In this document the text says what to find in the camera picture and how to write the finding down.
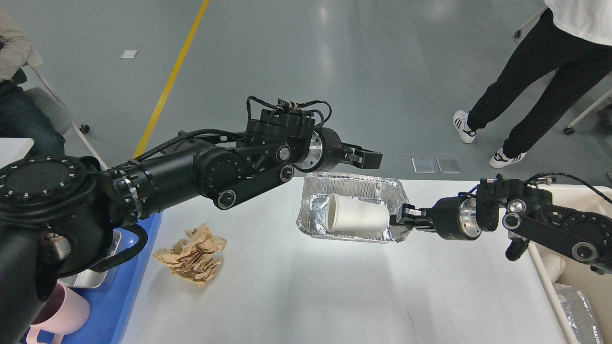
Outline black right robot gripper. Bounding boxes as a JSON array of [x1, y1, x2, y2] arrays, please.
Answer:
[[390, 196, 482, 240]]

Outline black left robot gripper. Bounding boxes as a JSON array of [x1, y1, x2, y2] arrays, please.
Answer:
[[295, 127, 383, 173]]

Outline cream paper cup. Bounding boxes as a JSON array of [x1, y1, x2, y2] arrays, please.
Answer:
[[326, 193, 390, 235]]

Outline aluminium foil tray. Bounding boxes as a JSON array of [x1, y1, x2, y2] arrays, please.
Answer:
[[296, 172, 411, 243]]

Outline brown paper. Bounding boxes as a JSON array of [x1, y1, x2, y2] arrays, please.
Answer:
[[153, 224, 227, 287]]

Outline small stainless steel tray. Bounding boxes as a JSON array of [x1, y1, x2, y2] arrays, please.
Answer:
[[57, 229, 124, 289]]

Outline pink plastic mug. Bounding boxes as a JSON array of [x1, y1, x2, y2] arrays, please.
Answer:
[[26, 283, 90, 344]]

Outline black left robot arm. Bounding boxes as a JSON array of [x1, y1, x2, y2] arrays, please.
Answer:
[[0, 96, 383, 344]]

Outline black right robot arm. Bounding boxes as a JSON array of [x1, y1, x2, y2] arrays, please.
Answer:
[[389, 172, 612, 275]]

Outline left floor outlet plate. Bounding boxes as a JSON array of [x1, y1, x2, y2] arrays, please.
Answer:
[[411, 157, 436, 173]]

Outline floor outlet plate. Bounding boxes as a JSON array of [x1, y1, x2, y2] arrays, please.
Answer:
[[436, 156, 461, 173], [411, 157, 436, 173]]

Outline right floor outlet plate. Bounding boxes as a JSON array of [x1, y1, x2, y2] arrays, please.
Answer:
[[436, 156, 461, 173]]

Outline cream plastic bin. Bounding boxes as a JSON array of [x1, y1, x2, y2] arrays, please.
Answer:
[[527, 184, 612, 344]]

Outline cream office chair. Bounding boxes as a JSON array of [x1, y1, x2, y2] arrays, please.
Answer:
[[513, 6, 612, 135]]

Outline foil tray in bin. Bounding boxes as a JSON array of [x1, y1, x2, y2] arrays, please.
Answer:
[[553, 283, 603, 344]]

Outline walking person black trousers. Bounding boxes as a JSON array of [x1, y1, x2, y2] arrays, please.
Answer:
[[452, 0, 612, 169]]

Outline white floor marker square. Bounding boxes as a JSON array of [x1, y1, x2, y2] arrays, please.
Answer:
[[120, 49, 139, 59]]

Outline blue plastic tray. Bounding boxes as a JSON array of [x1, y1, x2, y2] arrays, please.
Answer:
[[19, 210, 163, 344]]

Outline white folding chair left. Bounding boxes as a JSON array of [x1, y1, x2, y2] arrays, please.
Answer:
[[25, 49, 109, 170]]

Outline seated person at left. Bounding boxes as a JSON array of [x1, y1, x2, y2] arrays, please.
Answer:
[[0, 10, 65, 156]]

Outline white side table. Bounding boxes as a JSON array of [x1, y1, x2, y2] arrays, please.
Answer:
[[0, 137, 33, 168]]

